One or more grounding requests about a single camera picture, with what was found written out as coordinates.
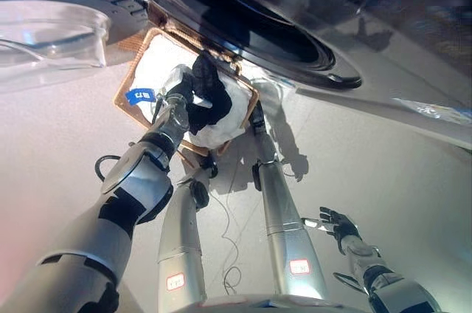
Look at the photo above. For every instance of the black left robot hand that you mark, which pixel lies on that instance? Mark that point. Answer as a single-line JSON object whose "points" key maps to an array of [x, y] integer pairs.
{"points": [[180, 89]]}

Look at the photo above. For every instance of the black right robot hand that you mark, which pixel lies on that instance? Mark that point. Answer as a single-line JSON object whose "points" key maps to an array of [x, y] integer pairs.
{"points": [[341, 228]]}

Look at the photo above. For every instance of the black garment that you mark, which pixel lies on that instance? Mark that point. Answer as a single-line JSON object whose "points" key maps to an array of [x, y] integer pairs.
{"points": [[214, 99]]}

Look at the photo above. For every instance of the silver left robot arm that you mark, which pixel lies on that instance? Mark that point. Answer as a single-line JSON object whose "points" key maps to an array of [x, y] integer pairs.
{"points": [[121, 187]]}

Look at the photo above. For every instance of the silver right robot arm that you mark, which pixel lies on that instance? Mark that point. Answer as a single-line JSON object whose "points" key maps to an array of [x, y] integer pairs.
{"points": [[391, 287]]}

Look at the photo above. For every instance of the brown wicker laundry basket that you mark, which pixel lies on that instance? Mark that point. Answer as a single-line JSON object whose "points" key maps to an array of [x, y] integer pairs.
{"points": [[127, 86]]}

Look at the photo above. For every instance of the round washing machine door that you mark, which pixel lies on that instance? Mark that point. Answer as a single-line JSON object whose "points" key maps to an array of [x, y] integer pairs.
{"points": [[55, 21]]}

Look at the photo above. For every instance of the dark grey washing machine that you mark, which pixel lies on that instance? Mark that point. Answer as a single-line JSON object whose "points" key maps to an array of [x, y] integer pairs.
{"points": [[368, 25]]}

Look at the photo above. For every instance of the blue fabric tag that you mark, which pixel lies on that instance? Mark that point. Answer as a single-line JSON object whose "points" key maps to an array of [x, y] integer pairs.
{"points": [[140, 95]]}

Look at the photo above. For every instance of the silver right robot leg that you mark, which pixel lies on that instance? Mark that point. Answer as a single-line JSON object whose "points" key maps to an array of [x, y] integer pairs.
{"points": [[287, 224]]}

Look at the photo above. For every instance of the silver robot leg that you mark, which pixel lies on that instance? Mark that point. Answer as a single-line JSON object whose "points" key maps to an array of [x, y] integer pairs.
{"points": [[180, 239], [287, 224]]}

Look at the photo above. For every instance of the black right robot foot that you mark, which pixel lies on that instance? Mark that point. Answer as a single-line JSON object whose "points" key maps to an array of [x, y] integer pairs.
{"points": [[258, 115]]}

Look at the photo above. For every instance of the black robot foot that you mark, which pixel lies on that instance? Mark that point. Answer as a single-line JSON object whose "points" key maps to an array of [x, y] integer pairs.
{"points": [[258, 115], [201, 195]]}

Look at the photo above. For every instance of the black red robot torso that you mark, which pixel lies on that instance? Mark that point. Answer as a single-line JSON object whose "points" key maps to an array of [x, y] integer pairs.
{"points": [[273, 305]]}

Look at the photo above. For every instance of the black left robot foot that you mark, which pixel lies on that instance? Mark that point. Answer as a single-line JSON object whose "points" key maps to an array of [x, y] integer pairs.
{"points": [[201, 195]]}

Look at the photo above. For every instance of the silver left robot leg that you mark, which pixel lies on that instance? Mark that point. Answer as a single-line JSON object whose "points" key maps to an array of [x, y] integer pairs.
{"points": [[180, 239]]}

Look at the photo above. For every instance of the blue bordered info sticker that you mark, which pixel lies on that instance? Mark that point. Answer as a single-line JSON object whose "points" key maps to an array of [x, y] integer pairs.
{"points": [[435, 110]]}

